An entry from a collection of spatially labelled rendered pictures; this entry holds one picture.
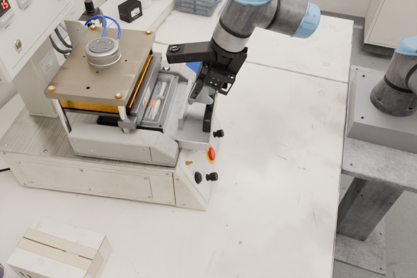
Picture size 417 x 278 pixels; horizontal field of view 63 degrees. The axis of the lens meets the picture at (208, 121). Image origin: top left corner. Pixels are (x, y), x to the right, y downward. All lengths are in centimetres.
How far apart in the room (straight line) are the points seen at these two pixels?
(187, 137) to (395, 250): 138
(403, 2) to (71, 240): 258
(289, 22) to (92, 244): 65
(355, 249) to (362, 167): 77
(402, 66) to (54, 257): 105
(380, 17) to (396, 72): 175
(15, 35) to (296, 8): 56
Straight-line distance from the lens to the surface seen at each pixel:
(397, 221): 207
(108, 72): 83
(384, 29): 297
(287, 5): 72
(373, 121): 121
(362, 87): 133
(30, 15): 85
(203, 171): 98
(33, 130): 101
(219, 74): 77
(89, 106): 85
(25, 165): 102
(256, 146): 112
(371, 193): 158
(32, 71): 93
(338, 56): 158
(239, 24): 70
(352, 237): 189
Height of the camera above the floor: 160
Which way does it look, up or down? 46 degrees down
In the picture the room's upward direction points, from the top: 1 degrees clockwise
